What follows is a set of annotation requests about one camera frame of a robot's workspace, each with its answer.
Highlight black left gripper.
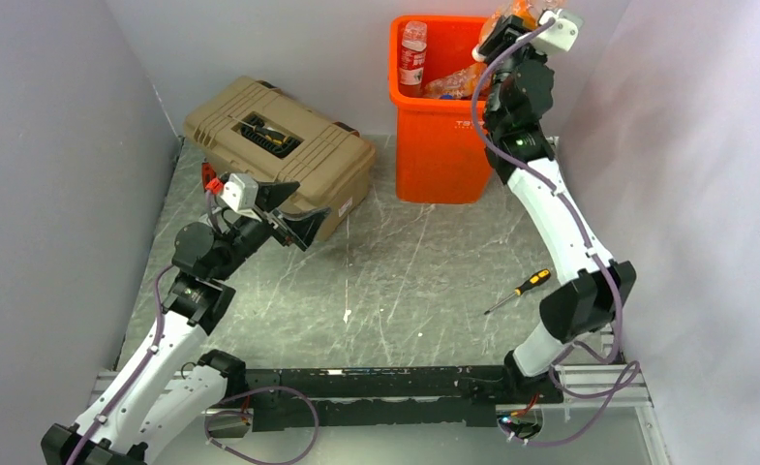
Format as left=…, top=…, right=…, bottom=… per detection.
left=212, top=181, right=330, bottom=281

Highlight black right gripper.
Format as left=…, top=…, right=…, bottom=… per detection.
left=477, top=15, right=549, bottom=126

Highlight orange label bottle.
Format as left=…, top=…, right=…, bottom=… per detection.
left=422, top=63, right=487, bottom=100

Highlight red label clear bottle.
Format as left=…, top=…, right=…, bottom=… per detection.
left=398, top=21, right=427, bottom=98

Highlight large orange bottle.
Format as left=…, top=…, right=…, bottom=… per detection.
left=479, top=0, right=567, bottom=42

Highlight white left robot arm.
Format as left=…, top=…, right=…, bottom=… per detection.
left=41, top=175, right=331, bottom=464

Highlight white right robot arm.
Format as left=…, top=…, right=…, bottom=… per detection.
left=471, top=7, right=637, bottom=402

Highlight orange plastic bin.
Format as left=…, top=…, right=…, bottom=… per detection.
left=387, top=15, right=492, bottom=204

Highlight screwdriver in toolbox lid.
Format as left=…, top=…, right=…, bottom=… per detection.
left=239, top=116, right=302, bottom=159

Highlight tan plastic toolbox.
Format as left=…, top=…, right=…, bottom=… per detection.
left=182, top=77, right=376, bottom=241

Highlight yellow black screwdriver on table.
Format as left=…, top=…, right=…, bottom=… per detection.
left=483, top=268, right=552, bottom=315

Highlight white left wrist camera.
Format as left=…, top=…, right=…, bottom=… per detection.
left=206, top=172, right=259, bottom=214

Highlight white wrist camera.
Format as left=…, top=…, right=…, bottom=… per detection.
left=530, top=9, right=583, bottom=55
left=206, top=172, right=259, bottom=214

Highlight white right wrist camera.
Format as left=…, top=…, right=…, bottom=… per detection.
left=530, top=9, right=583, bottom=55

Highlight red handled pliers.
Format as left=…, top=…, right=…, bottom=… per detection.
left=200, top=161, right=217, bottom=185

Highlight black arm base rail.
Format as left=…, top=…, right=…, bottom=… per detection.
left=214, top=365, right=563, bottom=432

